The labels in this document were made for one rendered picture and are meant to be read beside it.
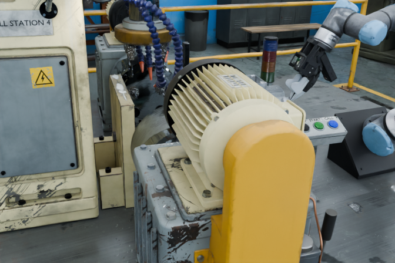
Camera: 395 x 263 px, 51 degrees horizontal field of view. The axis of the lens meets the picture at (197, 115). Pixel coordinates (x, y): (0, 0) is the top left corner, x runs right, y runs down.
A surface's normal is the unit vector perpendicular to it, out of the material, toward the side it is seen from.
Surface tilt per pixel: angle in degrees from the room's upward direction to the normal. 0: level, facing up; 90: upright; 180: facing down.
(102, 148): 90
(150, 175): 0
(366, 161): 45
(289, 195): 90
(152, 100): 90
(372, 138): 108
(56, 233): 0
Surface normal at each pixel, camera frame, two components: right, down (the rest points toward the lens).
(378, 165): 0.28, -0.39
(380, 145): -0.84, 0.44
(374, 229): 0.03, -0.92
